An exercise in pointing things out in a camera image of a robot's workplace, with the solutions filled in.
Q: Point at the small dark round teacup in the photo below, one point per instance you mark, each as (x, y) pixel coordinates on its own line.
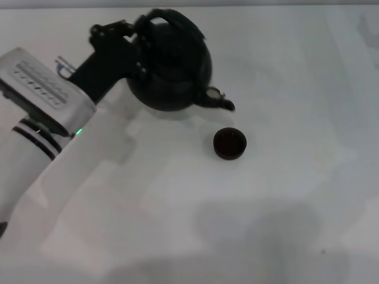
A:
(229, 144)

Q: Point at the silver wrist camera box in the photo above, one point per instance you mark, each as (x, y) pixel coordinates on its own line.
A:
(44, 91)

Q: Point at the black round teapot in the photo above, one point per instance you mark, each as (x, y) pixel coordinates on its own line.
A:
(174, 77)

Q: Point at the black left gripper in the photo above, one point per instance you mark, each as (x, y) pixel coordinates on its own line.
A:
(103, 65)

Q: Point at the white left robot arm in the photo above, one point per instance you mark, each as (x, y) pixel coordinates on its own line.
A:
(20, 165)

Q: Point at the small clear metal bracket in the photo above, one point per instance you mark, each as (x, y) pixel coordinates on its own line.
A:
(65, 68)

